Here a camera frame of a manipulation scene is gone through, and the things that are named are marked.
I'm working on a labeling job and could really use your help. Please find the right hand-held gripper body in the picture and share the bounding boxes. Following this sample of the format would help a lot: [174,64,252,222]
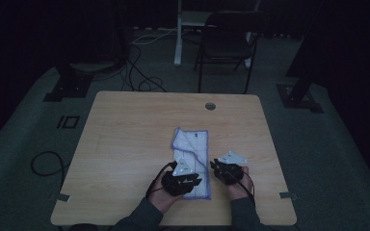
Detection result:
[213,150,249,186]

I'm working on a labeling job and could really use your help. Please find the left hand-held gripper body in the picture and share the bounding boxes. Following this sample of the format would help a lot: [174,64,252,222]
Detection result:
[160,157,197,197]

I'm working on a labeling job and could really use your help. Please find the white cloth with blue trim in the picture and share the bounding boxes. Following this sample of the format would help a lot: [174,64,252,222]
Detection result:
[171,126,213,201]

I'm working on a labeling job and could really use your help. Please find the person's right hand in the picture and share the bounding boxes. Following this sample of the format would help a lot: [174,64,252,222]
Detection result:
[225,166,251,201]

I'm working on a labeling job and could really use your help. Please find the person's left hand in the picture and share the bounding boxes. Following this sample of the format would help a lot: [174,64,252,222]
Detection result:
[147,177,185,215]

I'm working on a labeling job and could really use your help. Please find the grey tape piece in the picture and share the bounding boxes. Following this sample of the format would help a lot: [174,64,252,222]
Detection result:
[56,192,72,203]
[278,191,299,201]

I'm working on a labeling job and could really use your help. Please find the black folding chair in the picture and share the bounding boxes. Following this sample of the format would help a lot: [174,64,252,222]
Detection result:
[194,11,270,95]

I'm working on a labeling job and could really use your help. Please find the round grey stand base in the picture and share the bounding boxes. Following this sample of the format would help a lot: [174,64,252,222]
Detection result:
[68,61,120,74]

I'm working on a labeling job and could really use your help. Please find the left hand-held gripper cable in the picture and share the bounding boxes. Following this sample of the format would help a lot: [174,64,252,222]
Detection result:
[145,161,178,199]

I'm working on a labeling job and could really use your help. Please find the hand-held gripper cable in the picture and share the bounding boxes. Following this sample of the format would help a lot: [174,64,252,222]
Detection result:
[237,167,257,207]
[145,161,178,199]

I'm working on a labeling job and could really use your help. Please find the right hand-held gripper cable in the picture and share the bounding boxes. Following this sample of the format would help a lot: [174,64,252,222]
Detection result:
[237,167,257,207]

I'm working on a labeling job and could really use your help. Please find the black stand with base plate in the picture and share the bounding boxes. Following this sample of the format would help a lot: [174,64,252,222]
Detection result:
[42,62,94,103]
[276,32,325,115]

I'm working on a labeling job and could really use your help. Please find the white desk frame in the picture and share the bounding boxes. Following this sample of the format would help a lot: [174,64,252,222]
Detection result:
[172,0,262,70]

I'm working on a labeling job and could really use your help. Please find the tangled black floor cables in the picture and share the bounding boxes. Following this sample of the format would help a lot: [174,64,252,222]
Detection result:
[119,42,169,93]

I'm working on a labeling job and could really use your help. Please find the white floor cable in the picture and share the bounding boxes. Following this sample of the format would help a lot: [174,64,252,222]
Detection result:
[131,27,204,46]

